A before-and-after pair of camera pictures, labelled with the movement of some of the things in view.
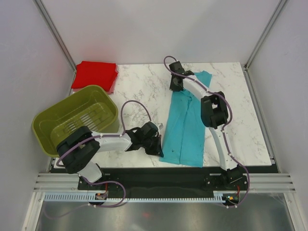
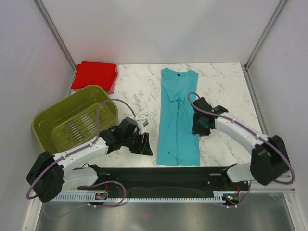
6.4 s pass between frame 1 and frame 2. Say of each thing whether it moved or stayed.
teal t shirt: moved
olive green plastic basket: stayed
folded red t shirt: stayed
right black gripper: moved
